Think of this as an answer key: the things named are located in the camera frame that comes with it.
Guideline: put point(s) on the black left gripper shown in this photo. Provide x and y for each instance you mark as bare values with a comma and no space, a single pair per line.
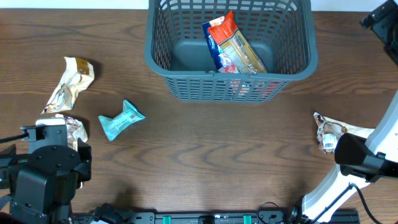
10,162

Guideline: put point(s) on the colourful tissue pack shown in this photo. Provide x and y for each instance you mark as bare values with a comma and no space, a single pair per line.
228,48

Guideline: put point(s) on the teal snack wrapper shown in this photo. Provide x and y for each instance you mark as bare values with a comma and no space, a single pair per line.
114,126

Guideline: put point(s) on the orange cracker package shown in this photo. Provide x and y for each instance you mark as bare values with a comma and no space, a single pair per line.
243,89

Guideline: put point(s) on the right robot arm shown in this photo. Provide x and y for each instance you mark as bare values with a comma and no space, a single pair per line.
359,161

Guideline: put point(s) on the cream brown snack bag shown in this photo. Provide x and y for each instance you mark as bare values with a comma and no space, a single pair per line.
75,131

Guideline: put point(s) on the grey plastic basket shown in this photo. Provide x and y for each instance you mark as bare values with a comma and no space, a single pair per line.
282,33

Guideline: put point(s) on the cream crumpled snack bag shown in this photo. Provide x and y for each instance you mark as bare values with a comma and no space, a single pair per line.
77,77

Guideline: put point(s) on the cream snack bag right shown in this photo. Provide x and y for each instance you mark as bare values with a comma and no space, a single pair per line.
330,130

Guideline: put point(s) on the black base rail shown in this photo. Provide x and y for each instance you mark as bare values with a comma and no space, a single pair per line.
268,216

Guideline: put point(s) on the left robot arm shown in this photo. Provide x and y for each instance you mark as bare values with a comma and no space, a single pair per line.
43,173

